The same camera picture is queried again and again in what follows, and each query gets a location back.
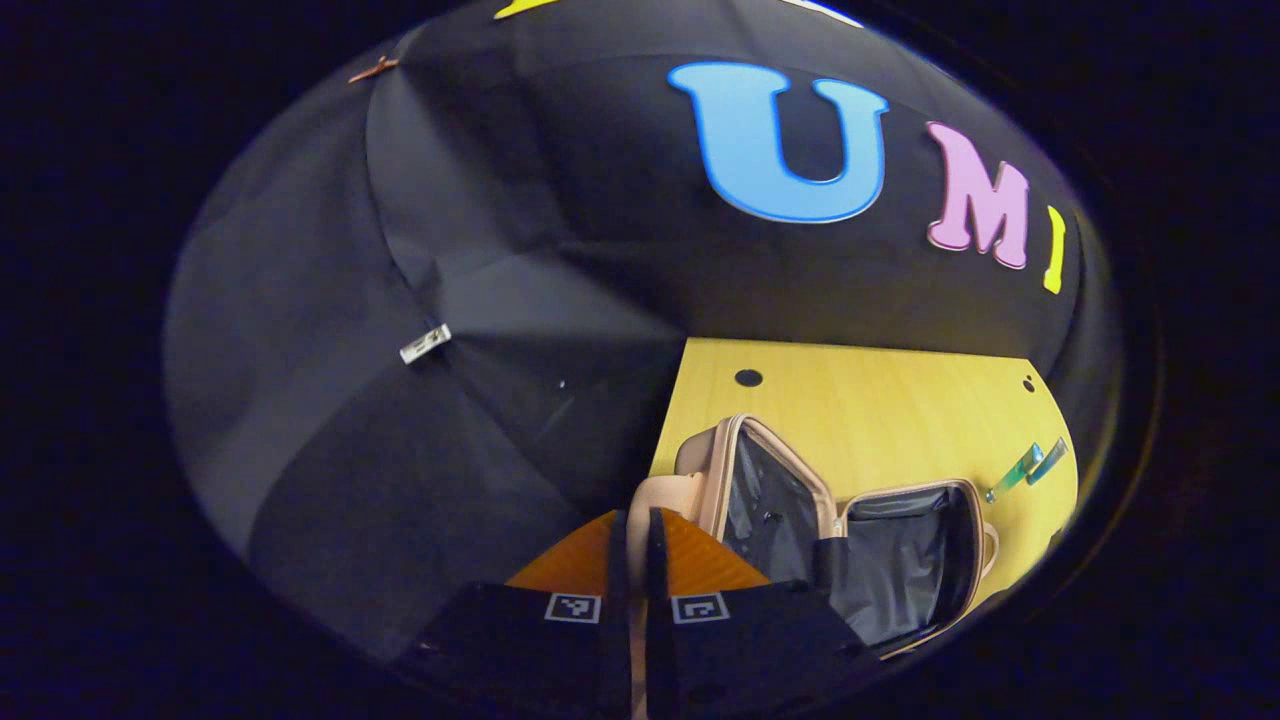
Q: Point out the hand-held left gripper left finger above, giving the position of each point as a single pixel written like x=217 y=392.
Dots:
x=620 y=600

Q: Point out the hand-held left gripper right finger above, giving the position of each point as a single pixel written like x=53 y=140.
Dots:
x=657 y=600

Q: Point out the blue cap green bottle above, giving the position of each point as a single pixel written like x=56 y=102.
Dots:
x=1012 y=475

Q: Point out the white clip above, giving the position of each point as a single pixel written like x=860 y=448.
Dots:
x=425 y=343

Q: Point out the black backdrop cloth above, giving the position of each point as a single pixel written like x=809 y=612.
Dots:
x=400 y=200

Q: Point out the copper clip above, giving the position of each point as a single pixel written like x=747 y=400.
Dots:
x=372 y=68

